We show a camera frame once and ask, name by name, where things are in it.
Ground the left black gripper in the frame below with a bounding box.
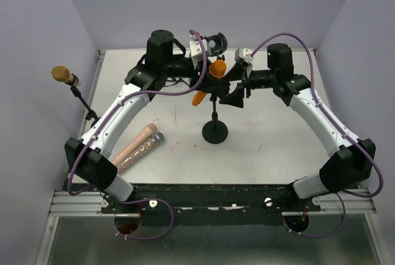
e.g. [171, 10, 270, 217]
[162, 56, 222, 90]

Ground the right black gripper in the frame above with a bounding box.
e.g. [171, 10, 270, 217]
[219, 62, 277, 109]

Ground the orange microphone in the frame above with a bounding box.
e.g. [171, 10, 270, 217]
[192, 59, 227, 106]

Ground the pink microphone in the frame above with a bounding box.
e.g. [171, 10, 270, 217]
[112, 123, 157, 165]

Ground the silver glitter microphone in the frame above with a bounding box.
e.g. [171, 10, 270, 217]
[116, 132, 164, 174]

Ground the black round base shock stand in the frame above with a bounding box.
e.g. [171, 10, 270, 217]
[205, 32, 228, 57]

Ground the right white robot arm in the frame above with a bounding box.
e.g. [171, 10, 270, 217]
[220, 43, 376, 211]

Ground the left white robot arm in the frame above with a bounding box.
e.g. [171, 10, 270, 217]
[65, 30, 228, 212]

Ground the gold microphone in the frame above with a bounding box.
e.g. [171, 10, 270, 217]
[51, 65, 81, 86]

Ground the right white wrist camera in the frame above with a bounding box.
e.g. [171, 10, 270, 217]
[235, 47, 254, 77]

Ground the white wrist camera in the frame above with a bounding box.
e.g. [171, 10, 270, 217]
[235, 47, 254, 77]
[189, 35, 212, 65]

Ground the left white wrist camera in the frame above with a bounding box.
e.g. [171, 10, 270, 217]
[189, 35, 212, 65]

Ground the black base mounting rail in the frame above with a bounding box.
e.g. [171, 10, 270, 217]
[98, 183, 320, 227]

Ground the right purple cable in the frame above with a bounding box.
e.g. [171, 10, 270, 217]
[251, 32, 385, 238]

